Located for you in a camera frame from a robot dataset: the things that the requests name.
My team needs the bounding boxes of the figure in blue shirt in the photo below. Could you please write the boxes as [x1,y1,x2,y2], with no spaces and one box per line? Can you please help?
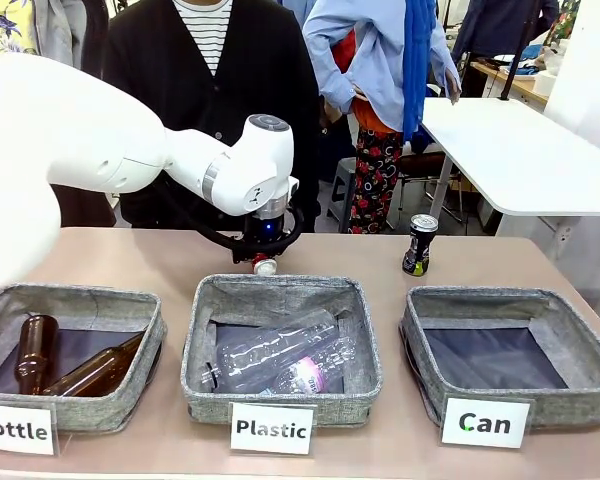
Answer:
[302,0,463,236]

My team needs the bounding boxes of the white Can label sign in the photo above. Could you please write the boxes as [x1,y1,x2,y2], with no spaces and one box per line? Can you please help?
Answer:
[439,396,535,450]

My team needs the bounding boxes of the large clear plastic bottle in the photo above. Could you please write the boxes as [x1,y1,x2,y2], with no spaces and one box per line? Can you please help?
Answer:
[206,308,342,396]

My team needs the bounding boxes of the grey hanging jacket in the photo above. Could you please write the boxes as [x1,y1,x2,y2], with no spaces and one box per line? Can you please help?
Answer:
[32,0,89,72]

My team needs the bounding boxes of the black Pepsi can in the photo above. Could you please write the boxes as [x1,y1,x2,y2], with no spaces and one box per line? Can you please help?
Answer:
[402,213,439,278]

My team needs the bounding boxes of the figure in floral shirt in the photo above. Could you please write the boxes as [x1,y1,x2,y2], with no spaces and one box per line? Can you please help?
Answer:
[0,0,37,57]

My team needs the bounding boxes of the dark blue hanging jacket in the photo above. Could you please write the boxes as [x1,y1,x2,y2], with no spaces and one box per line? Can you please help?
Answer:
[451,0,561,62]

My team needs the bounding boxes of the person in black cardigan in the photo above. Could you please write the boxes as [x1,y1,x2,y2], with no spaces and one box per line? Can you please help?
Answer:
[102,0,324,234]

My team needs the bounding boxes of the grey fabric can basket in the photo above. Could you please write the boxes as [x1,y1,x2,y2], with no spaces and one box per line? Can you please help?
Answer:
[398,285,600,430]

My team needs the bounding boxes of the stubby brown glass bottle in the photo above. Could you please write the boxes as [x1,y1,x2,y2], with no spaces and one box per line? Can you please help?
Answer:
[13,314,61,396]

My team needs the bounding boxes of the white background table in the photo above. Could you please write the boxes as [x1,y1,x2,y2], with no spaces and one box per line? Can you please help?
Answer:
[418,96,600,219]

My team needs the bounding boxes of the long brown glass bottle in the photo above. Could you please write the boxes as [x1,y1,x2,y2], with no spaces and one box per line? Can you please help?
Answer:
[42,331,146,399]

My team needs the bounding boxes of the grey fabric bottle basket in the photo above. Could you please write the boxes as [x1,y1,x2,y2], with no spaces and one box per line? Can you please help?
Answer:
[0,283,168,434]

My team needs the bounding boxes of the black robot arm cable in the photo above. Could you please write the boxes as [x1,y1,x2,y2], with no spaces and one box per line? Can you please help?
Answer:
[162,187,306,261]

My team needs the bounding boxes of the pink label plastic bottle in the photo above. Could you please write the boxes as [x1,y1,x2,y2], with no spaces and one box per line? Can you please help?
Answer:
[259,336,360,396]

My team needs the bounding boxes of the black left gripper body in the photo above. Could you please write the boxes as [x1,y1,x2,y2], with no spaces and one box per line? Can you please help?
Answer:
[232,207,301,265]

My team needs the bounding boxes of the grey step stool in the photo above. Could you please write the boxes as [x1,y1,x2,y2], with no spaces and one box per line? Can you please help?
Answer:
[326,156,357,232]

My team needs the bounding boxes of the grey fabric plastic basket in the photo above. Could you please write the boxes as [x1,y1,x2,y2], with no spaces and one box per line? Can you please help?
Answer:
[180,272,384,428]

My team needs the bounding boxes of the crushed red can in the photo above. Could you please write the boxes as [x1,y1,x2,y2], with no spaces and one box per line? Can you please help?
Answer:
[252,253,278,276]

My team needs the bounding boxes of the white Plastic label sign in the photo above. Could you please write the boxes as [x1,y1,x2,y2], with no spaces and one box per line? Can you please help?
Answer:
[228,401,317,457]

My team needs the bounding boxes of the white Bottle label sign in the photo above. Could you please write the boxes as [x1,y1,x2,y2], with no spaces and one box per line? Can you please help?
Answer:
[0,401,60,457]

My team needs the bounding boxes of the wooden background desk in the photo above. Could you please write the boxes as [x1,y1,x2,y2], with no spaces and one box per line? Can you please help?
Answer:
[470,58,552,107]

